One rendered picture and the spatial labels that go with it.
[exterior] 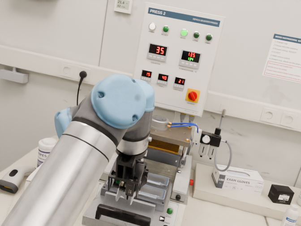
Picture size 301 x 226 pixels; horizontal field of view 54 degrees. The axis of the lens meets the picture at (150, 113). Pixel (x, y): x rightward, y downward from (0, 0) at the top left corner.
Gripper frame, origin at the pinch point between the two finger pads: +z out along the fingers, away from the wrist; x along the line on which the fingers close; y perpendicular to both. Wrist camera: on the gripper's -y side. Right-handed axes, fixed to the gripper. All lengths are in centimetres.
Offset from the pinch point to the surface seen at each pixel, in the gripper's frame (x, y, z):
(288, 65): 54, -97, -2
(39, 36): -79, -93, 7
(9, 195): -51, -13, 37
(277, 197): 61, -53, 44
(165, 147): 5.3, -34.3, 12.3
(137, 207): 2.7, -1.8, 7.5
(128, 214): 1.4, 3.6, 3.5
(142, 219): 5.3, 3.9, 3.5
